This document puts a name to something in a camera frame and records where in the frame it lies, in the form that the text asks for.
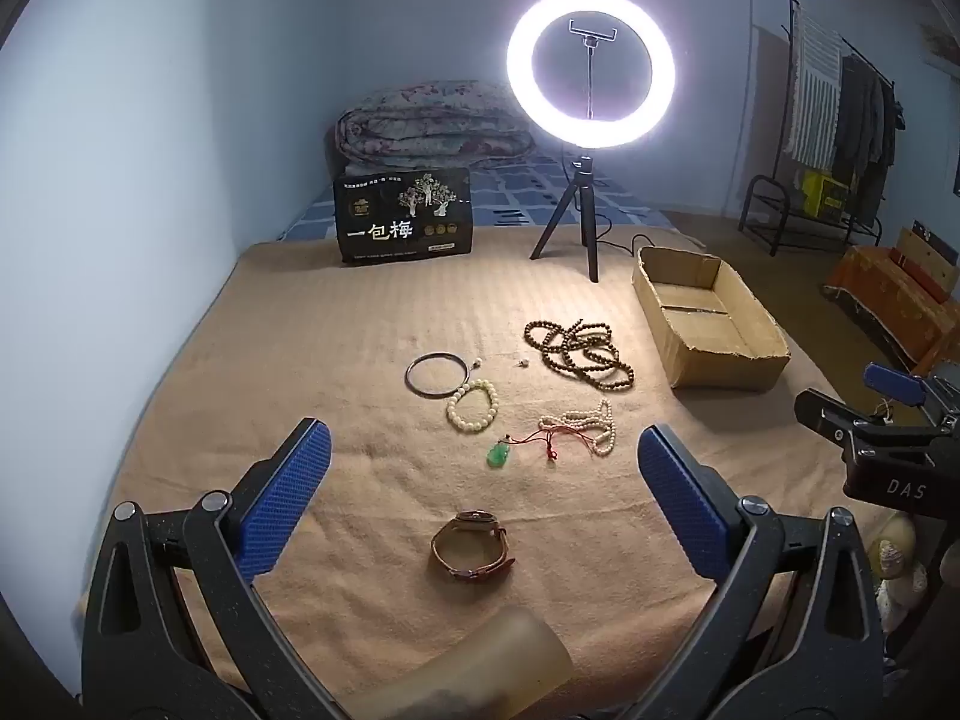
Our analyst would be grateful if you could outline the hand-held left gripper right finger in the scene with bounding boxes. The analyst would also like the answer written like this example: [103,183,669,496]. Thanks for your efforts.
[637,424,887,720]

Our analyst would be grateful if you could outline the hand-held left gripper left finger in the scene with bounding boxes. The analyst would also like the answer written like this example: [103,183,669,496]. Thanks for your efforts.
[81,417,338,720]

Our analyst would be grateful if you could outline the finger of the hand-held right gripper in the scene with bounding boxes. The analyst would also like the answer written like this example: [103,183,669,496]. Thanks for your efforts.
[862,362,929,408]
[795,388,960,467]

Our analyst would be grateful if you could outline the white bead necklace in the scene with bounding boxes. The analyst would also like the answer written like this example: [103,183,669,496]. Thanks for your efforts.
[538,399,617,456]

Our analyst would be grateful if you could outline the cardboard box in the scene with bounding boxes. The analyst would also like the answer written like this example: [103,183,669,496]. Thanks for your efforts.
[631,245,792,391]

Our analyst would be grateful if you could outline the dark thin bangle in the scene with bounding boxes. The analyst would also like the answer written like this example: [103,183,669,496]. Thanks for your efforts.
[406,352,472,398]

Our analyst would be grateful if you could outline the white bead bracelet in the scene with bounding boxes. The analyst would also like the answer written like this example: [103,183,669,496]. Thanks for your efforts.
[446,380,501,434]

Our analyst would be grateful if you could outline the green pendant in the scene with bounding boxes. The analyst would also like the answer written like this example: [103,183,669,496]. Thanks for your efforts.
[486,420,602,470]

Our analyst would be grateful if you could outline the brown leather wrist watch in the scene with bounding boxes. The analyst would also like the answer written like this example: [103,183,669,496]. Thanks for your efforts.
[430,510,517,583]

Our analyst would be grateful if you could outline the brown wooden bead necklace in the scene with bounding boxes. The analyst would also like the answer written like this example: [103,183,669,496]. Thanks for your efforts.
[523,317,636,391]

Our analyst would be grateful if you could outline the cream rounded object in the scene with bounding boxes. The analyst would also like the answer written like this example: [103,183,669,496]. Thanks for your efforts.
[868,514,931,635]

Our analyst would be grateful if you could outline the orange cloth covered chest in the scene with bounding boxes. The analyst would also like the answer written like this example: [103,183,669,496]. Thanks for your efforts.
[825,244,960,370]

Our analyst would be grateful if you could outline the frosted beige plastic piece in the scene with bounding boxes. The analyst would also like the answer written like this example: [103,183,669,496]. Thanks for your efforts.
[337,606,575,720]

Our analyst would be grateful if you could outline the dark hanging clothes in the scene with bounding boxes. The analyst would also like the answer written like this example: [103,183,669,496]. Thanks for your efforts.
[831,54,902,220]

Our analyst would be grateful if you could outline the black printed bag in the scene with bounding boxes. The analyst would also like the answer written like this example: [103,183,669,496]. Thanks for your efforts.
[333,167,473,266]

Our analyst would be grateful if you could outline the white knitted cloth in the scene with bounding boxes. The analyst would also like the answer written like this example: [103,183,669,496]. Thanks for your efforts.
[787,6,843,167]

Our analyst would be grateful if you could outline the black clothes rack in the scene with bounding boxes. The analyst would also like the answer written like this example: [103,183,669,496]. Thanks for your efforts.
[780,0,901,241]

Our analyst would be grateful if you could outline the folded floral quilt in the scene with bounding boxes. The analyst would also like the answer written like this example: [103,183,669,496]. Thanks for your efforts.
[335,81,535,170]

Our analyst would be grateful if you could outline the white ring light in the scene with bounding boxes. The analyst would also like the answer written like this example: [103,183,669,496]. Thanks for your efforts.
[507,0,676,148]

